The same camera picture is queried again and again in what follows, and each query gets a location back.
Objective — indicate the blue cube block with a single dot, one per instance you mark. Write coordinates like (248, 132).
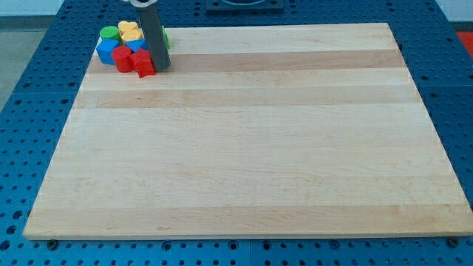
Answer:
(136, 45)

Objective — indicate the large wooden board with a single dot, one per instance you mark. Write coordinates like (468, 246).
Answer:
(306, 131)

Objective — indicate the green block behind tool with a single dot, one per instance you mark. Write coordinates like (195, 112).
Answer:
(166, 38)

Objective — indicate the red star block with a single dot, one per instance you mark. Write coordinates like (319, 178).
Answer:
(142, 63)

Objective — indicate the red cylinder block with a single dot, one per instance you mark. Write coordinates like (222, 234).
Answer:
(121, 58)

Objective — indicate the yellow heart block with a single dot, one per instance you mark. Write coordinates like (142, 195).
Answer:
(125, 26)

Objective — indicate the blue hexagon block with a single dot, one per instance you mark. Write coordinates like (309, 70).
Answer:
(104, 50)

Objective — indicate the silver tool flange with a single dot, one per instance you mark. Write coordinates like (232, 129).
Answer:
(141, 3)

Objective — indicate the green cylinder block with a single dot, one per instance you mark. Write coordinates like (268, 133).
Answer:
(110, 32)

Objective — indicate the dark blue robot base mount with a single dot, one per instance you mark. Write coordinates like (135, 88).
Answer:
(216, 6)

